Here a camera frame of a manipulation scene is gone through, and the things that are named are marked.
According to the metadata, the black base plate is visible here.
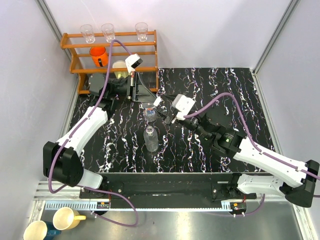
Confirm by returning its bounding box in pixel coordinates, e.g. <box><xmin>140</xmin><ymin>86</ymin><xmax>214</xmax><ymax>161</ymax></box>
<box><xmin>48</xmin><ymin>171</ymin><xmax>265</xmax><ymax>210</ymax></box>

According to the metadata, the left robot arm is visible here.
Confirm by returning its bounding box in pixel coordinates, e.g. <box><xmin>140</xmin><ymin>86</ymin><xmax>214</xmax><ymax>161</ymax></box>
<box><xmin>43</xmin><ymin>71</ymin><xmax>157</xmax><ymax>198</ymax></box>

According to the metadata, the labelled clear plastic bottle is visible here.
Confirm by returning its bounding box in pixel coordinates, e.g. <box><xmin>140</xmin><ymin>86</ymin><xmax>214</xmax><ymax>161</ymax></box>
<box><xmin>142</xmin><ymin>102</ymin><xmax>157</xmax><ymax>123</ymax></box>

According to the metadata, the yellow mug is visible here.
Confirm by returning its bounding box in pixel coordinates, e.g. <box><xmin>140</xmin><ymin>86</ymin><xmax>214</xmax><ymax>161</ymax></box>
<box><xmin>52</xmin><ymin>207</ymin><xmax>87</xmax><ymax>231</ymax></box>

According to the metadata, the middle drinking glass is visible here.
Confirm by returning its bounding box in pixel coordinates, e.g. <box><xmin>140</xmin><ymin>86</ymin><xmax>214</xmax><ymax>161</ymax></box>
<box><xmin>101</xmin><ymin>23</ymin><xmax>116</xmax><ymax>43</ymax></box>

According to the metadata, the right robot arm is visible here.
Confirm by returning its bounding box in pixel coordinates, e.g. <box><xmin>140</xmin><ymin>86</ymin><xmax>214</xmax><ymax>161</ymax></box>
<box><xmin>162</xmin><ymin>92</ymin><xmax>320</xmax><ymax>208</ymax></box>

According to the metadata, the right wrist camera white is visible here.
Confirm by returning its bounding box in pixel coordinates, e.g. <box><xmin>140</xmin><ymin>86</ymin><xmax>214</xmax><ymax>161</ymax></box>
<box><xmin>171</xmin><ymin>94</ymin><xmax>195</xmax><ymax>121</ymax></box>

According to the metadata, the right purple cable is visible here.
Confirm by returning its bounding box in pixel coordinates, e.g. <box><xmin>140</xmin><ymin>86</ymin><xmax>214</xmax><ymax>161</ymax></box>
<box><xmin>183</xmin><ymin>92</ymin><xmax>320</xmax><ymax>217</ymax></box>

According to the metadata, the pale yellow cup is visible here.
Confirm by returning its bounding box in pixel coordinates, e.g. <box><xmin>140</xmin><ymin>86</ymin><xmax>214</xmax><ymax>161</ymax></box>
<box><xmin>112</xmin><ymin>60</ymin><xmax>129</xmax><ymax>79</ymax></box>

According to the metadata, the wooden three-tier rack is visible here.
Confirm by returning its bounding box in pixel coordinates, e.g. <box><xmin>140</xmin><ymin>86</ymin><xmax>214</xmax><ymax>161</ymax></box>
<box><xmin>60</xmin><ymin>29</ymin><xmax>160</xmax><ymax>95</ymax></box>

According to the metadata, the orange mug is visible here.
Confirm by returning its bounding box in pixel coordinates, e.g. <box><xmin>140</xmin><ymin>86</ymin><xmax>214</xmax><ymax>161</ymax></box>
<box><xmin>89</xmin><ymin>46</ymin><xmax>109</xmax><ymax>68</ymax></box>

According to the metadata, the drinking glass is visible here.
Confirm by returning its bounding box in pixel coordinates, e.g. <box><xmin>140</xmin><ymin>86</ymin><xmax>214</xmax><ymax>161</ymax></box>
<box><xmin>135</xmin><ymin>22</ymin><xmax>148</xmax><ymax>42</ymax></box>
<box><xmin>80</xmin><ymin>24</ymin><xmax>96</xmax><ymax>44</ymax></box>
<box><xmin>101</xmin><ymin>23</ymin><xmax>116</xmax><ymax>43</ymax></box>

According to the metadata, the dark blue mug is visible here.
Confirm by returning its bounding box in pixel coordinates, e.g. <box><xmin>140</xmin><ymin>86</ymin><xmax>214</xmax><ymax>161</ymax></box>
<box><xmin>23</xmin><ymin>220</ymin><xmax>62</xmax><ymax>240</ymax></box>

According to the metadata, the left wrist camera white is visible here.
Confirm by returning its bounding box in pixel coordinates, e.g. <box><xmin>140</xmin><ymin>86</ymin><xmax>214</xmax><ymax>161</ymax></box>
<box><xmin>125</xmin><ymin>53</ymin><xmax>143</xmax><ymax>74</ymax></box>

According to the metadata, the right drinking glass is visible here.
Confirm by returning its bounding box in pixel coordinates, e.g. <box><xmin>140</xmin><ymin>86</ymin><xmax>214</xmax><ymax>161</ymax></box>
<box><xmin>135</xmin><ymin>22</ymin><xmax>148</xmax><ymax>42</ymax></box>

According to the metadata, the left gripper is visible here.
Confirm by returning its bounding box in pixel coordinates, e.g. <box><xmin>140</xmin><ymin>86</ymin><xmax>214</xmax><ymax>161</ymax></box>
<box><xmin>107</xmin><ymin>71</ymin><xmax>159</xmax><ymax>103</ymax></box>

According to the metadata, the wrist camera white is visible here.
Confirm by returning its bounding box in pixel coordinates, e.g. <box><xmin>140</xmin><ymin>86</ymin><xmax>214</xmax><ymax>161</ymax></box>
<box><xmin>171</xmin><ymin>94</ymin><xmax>195</xmax><ymax>121</ymax></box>
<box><xmin>125</xmin><ymin>53</ymin><xmax>143</xmax><ymax>74</ymax></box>

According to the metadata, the left drinking glass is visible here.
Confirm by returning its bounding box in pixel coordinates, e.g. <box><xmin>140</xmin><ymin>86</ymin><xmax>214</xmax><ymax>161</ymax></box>
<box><xmin>80</xmin><ymin>24</ymin><xmax>96</xmax><ymax>44</ymax></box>

